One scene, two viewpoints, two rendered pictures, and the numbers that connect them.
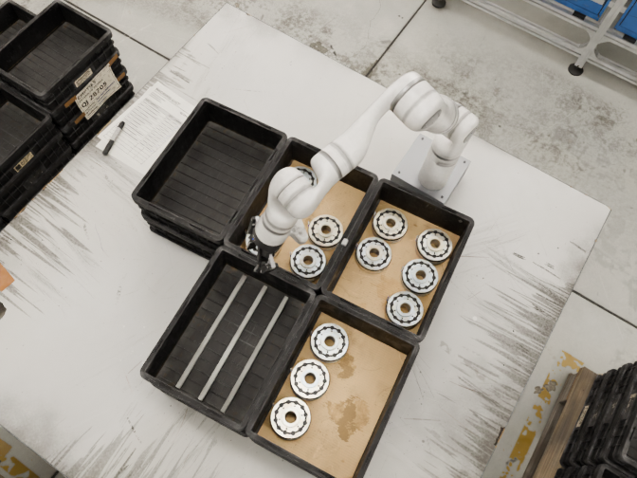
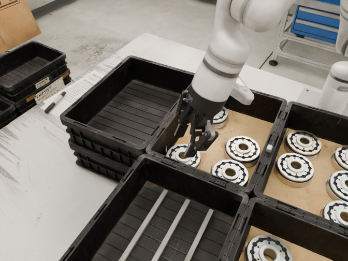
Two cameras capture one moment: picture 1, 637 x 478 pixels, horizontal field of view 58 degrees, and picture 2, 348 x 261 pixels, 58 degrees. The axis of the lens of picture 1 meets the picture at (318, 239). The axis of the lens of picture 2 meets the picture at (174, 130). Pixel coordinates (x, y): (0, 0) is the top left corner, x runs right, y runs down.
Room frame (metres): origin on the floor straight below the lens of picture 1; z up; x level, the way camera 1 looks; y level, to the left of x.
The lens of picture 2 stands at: (0.04, 0.13, 1.56)
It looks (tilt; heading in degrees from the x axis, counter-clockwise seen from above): 45 degrees down; 5
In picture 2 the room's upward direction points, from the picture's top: straight up
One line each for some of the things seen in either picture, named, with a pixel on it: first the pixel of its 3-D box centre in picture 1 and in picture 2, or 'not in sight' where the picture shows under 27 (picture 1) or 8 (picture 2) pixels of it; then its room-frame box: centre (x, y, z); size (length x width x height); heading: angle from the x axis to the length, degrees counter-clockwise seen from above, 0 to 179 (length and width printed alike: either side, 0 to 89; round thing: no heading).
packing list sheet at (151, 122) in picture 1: (148, 125); (84, 94); (1.10, 0.62, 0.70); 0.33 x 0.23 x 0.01; 152
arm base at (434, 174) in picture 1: (439, 163); (334, 96); (0.95, -0.35, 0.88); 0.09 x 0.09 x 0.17; 65
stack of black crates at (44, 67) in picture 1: (69, 82); (33, 93); (1.50, 1.12, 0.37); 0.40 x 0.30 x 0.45; 152
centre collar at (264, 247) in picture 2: (329, 340); (269, 255); (0.37, -0.06, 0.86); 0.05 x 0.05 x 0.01
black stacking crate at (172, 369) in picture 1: (232, 338); (156, 251); (0.36, 0.20, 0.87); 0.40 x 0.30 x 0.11; 158
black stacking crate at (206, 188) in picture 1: (214, 175); (136, 109); (0.84, 0.33, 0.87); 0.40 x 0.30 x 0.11; 158
